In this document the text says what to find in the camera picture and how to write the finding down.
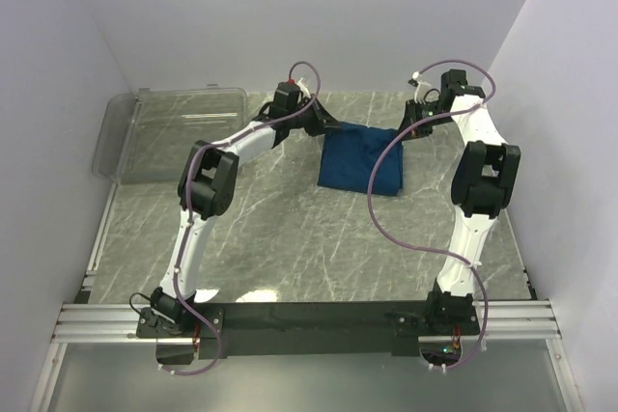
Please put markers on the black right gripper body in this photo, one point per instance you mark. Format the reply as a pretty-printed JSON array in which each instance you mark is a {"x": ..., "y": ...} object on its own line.
[{"x": 419, "y": 112}]

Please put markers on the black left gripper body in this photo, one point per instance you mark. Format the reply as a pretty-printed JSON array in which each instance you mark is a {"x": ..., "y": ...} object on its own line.
[{"x": 306, "y": 120}]

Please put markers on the blue printed t-shirt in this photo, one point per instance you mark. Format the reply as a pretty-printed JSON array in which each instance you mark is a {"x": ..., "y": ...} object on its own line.
[{"x": 350, "y": 154}]

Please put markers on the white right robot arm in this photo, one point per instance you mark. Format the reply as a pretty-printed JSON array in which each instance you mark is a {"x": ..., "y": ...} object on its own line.
[{"x": 481, "y": 188}]

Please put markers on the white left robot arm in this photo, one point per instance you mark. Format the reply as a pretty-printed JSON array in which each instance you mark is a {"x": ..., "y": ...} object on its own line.
[{"x": 208, "y": 183}]

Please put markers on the clear plastic bin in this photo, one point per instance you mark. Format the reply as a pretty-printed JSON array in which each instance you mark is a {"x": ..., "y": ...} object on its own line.
[{"x": 146, "y": 137}]

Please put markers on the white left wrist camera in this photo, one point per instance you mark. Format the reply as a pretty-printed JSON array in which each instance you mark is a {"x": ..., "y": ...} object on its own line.
[{"x": 298, "y": 87}]

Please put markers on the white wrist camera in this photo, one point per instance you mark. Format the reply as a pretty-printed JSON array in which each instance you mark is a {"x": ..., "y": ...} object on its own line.
[
  {"x": 298, "y": 87},
  {"x": 421, "y": 87}
]

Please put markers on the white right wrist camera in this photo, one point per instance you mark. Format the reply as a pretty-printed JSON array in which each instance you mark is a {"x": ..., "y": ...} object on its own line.
[{"x": 421, "y": 87}]

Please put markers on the aluminium rail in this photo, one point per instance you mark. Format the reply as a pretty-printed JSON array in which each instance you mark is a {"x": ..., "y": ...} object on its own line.
[{"x": 116, "y": 323}]

